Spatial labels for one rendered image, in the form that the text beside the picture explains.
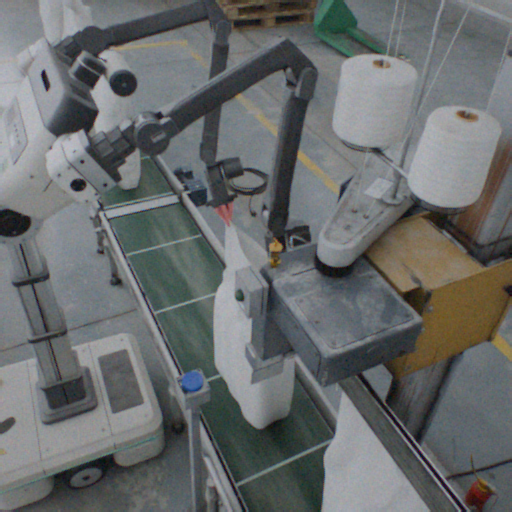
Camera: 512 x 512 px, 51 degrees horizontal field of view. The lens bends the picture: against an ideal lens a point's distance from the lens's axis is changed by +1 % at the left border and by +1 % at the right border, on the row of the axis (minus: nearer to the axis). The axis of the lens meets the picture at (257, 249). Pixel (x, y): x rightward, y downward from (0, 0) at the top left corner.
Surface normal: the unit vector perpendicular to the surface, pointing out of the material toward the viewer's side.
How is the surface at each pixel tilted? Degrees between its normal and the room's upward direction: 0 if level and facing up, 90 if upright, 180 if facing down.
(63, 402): 90
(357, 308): 0
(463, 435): 0
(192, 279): 0
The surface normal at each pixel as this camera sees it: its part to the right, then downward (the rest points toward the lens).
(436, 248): 0.05, -0.76
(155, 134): 0.31, 0.48
